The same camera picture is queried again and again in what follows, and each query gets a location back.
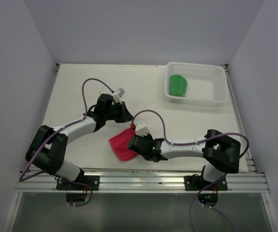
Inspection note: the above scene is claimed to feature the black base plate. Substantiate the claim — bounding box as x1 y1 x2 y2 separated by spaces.
54 175 100 191
184 174 228 191

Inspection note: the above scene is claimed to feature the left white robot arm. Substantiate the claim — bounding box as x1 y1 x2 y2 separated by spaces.
19 94 133 190

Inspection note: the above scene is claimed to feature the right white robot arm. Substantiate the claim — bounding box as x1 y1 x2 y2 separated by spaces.
127 130 241 190

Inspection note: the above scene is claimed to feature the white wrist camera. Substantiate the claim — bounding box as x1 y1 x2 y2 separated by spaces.
134 119 150 137
112 88 125 102

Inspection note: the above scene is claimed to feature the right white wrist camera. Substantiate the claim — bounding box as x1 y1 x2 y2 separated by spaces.
134 119 150 137

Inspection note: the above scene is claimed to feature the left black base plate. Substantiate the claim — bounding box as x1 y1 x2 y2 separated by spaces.
54 175 100 191

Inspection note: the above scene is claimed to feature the pink towel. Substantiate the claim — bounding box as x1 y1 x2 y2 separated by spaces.
109 129 138 161

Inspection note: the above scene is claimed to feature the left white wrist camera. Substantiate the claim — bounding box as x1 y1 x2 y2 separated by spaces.
112 88 125 102

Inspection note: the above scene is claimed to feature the green towel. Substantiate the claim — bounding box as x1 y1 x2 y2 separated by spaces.
169 74 187 97

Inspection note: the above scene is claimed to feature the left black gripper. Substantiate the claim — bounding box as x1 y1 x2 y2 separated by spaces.
104 101 134 123

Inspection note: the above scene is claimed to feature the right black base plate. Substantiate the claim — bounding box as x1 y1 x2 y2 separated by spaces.
184 174 228 191

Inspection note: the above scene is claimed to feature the clear plastic tray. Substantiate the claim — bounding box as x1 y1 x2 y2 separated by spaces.
164 62 229 106

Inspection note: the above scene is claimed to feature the aluminium mounting rail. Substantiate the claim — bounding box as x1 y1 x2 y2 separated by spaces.
15 170 270 193

